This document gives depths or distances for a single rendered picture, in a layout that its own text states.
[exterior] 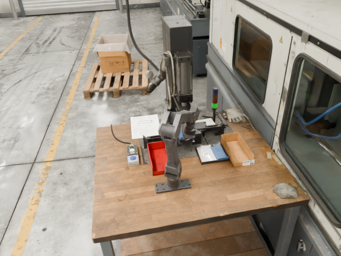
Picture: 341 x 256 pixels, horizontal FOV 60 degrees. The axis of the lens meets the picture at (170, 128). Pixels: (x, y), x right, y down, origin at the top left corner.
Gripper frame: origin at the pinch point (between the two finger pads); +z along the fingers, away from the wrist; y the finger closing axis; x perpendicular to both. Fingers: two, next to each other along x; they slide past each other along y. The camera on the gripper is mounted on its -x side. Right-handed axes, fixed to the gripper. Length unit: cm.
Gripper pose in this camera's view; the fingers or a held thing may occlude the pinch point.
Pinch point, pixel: (185, 137)
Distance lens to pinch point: 186.0
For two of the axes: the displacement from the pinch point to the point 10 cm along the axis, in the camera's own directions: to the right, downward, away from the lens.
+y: -1.7, -8.7, 4.6
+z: -0.8, 4.8, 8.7
